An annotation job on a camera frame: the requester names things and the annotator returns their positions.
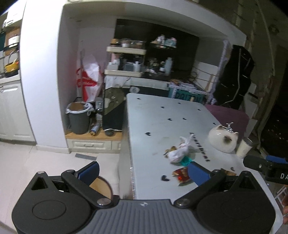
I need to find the round wooden stool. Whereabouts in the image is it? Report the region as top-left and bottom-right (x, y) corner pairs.
(89, 176), (112, 200)

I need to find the cardboard box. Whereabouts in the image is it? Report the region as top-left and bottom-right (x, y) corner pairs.
(4, 26), (21, 57)

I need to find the cat-shaped ceramic bowl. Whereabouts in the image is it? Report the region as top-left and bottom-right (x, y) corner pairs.
(208, 124), (239, 154)

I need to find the red and white shopping bag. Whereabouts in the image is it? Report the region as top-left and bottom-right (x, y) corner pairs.
(76, 50), (102, 103)

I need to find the purple cushioned seat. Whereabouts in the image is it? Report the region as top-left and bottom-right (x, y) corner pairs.
(204, 104), (250, 137)

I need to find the white kitchen cabinet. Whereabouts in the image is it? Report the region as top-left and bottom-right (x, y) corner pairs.
(0, 75), (37, 143)

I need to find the wooden platform with drawer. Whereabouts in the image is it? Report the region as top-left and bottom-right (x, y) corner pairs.
(64, 129), (122, 154)

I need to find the red snack wrapper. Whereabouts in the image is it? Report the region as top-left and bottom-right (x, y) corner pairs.
(172, 167), (192, 186)

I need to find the cream cup with metal rim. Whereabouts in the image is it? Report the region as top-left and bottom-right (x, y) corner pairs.
(235, 137), (254, 158)

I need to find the crushed gold coffee capsule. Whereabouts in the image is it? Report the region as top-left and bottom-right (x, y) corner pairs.
(163, 146), (179, 156)

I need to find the black wire shelf rack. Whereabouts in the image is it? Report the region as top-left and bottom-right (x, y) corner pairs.
(146, 34), (179, 76)

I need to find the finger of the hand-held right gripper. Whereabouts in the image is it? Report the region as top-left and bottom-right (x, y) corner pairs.
(243, 155), (288, 176)

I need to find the grey trash bin white liner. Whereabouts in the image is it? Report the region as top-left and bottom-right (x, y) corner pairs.
(66, 101), (95, 135)

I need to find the teal plastic scrap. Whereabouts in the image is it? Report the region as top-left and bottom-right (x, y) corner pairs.
(179, 157), (194, 167)

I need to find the white plastic bottle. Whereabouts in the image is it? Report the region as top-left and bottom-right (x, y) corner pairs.
(165, 57), (174, 74)

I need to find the white plastic bag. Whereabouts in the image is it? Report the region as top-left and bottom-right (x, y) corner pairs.
(168, 136), (195, 163)

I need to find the teal printed sign box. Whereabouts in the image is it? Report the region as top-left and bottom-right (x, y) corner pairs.
(168, 87), (208, 106)

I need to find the black cloth-covered cabinet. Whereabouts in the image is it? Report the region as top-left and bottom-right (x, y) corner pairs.
(102, 86), (127, 131)

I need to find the white slatted wall panel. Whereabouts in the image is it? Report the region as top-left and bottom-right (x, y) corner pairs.
(192, 60), (224, 93)

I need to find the cream two-tier shelf rack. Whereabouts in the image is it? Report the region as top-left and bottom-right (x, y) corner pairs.
(104, 46), (147, 79)

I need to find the yellow pot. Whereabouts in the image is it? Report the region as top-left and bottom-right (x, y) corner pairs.
(4, 59), (20, 74)

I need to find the wooden spatula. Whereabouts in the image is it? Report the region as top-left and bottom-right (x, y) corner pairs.
(205, 74), (215, 91)

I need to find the black hanging jacket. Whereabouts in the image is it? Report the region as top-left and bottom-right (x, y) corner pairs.
(215, 44), (255, 110)

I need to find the rolled printed can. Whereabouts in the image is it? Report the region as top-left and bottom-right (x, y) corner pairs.
(89, 122), (101, 137)

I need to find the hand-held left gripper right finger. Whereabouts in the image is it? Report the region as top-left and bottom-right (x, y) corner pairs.
(173, 162), (259, 208)

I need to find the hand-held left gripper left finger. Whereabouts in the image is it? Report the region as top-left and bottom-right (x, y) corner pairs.
(28, 161), (120, 208)

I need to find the grey flat floor plate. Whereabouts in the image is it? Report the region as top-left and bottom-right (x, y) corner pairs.
(75, 153), (98, 161)

